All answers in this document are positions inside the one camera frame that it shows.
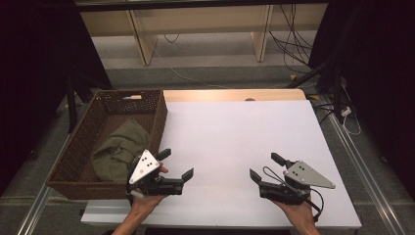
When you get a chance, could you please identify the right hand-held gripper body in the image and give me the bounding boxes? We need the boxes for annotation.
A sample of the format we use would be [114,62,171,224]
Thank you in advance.
[258,160,337,206]

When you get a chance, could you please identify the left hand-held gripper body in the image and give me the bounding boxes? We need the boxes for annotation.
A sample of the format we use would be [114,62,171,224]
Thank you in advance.
[126,149,184,199]

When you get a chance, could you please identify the olive green pants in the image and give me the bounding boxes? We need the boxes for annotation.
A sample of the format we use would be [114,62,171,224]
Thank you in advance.
[92,119,152,183]

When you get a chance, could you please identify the brown woven basket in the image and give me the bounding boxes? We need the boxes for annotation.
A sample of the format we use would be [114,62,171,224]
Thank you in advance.
[46,89,168,201]

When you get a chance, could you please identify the person's left hand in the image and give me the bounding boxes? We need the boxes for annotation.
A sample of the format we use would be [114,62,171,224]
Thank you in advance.
[130,164,170,214]

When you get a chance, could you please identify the person's right hand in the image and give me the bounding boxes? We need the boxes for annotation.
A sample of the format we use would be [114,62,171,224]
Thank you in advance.
[272,199,317,223]

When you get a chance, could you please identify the white table sheet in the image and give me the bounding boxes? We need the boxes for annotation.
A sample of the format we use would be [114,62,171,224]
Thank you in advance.
[80,99,362,229]

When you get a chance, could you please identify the black slanted stand pole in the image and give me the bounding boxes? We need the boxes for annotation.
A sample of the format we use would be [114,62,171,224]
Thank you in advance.
[286,59,331,89]

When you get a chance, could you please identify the black curtain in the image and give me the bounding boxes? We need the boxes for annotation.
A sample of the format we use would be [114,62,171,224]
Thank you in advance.
[0,0,114,197]
[307,0,415,200]

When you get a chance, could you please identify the light wooden desk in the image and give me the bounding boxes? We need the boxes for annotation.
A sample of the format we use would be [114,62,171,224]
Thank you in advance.
[74,0,329,67]

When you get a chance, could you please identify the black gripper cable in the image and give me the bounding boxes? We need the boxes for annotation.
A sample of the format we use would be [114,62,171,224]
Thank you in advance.
[262,165,325,223]

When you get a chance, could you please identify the aluminium rail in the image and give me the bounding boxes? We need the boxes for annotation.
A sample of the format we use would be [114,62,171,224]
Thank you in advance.
[327,112,408,235]
[16,134,72,235]

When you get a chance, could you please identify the white power plug with cable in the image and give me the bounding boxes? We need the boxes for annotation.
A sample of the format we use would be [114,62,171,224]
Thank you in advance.
[340,106,363,137]

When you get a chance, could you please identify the white floor cable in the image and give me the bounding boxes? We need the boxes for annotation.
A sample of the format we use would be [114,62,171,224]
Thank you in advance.
[151,40,231,90]

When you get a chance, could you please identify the black cable bundle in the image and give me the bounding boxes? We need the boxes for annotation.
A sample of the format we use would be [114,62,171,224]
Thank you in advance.
[268,3,315,74]

